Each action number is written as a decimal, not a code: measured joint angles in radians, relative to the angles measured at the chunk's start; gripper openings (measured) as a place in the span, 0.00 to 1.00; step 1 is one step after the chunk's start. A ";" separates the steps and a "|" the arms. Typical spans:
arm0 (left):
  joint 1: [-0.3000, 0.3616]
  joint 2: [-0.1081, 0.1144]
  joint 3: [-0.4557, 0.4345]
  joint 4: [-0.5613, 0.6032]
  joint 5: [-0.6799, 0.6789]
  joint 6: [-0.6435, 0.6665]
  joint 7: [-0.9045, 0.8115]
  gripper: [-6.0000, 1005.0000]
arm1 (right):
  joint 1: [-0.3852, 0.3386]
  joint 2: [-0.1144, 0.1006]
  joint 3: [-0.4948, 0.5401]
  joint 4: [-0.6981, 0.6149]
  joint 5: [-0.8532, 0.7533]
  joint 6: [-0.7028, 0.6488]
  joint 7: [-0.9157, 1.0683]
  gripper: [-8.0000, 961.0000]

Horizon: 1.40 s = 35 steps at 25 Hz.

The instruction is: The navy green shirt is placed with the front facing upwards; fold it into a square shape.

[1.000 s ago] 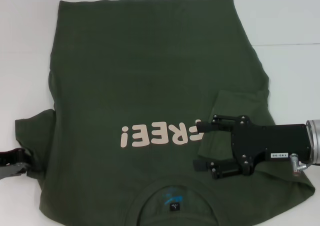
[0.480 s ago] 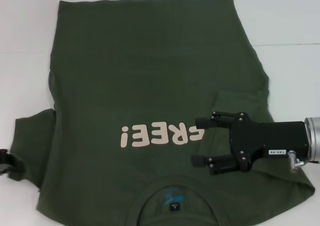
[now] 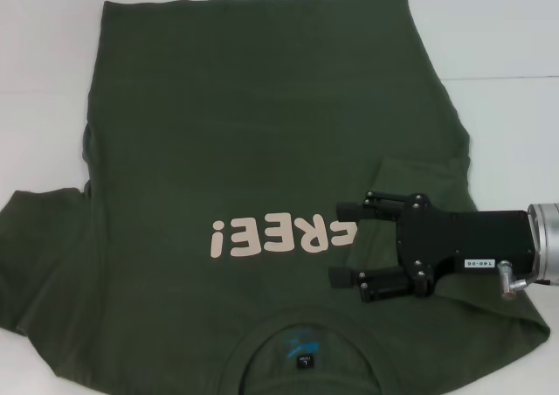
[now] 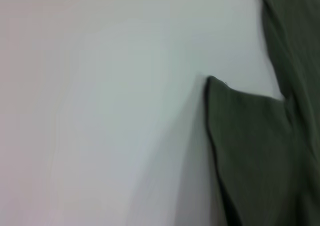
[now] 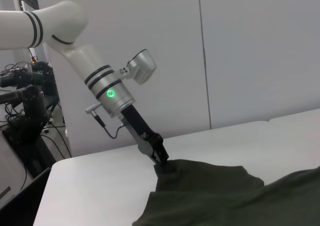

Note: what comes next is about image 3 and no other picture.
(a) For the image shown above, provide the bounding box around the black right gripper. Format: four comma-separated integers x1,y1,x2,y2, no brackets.
328,190,537,304

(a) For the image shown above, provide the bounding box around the dark green FREE T-shirt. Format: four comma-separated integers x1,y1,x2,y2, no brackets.
0,0,552,395

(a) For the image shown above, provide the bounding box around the silver elbow plug right gripper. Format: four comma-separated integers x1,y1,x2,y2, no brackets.
497,259,543,301

